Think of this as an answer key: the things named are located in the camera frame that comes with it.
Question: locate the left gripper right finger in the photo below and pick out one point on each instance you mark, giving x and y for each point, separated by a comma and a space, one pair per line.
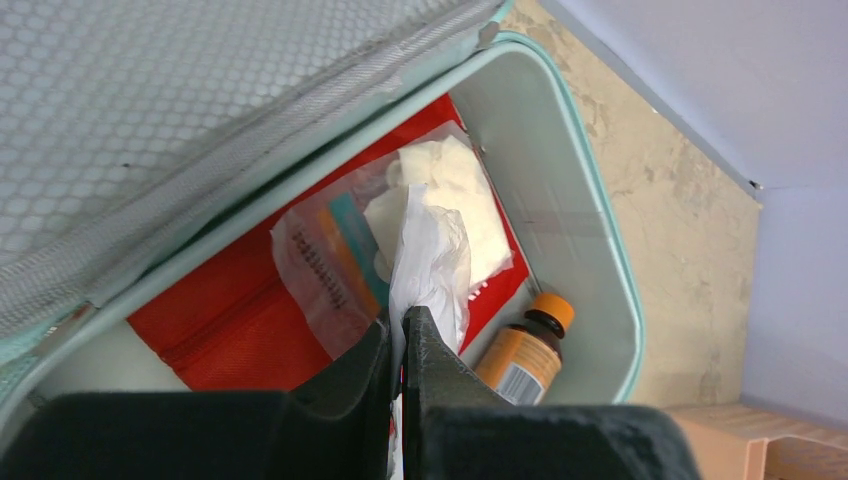
455, 427

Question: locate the brown bottle orange cap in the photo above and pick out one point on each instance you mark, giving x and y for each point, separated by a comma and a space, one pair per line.
525, 357

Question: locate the peach plastic organizer basket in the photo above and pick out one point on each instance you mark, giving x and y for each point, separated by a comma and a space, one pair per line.
735, 441

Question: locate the mint green storage case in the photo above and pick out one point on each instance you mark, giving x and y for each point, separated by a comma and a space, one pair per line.
138, 138

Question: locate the beige gauze packet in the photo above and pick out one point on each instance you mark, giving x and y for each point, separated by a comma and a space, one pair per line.
335, 250

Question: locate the white gauze pad packet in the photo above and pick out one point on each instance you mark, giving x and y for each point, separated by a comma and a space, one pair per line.
430, 265

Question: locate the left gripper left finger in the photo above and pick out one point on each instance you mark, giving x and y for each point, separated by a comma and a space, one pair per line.
334, 426

